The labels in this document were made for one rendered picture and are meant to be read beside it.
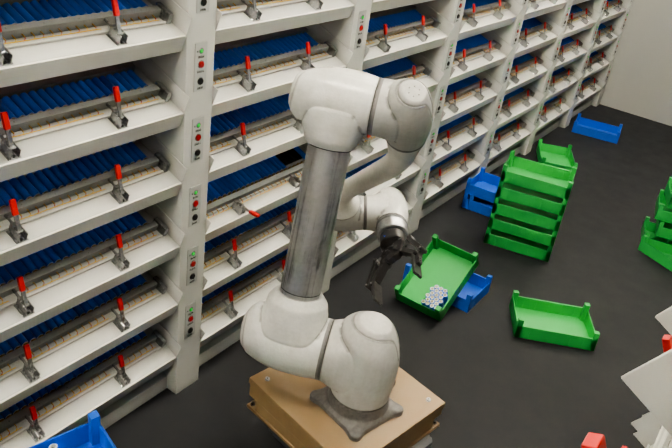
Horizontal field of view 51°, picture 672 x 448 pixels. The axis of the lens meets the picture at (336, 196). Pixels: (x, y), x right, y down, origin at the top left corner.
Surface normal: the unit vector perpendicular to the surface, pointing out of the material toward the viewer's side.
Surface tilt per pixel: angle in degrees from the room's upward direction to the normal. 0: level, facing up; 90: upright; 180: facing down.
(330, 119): 83
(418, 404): 2
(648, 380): 90
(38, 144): 21
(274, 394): 2
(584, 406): 0
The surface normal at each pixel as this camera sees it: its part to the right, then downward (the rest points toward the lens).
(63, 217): 0.41, -0.69
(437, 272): -0.16, -0.64
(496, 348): 0.13, -0.88
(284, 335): -0.19, 0.18
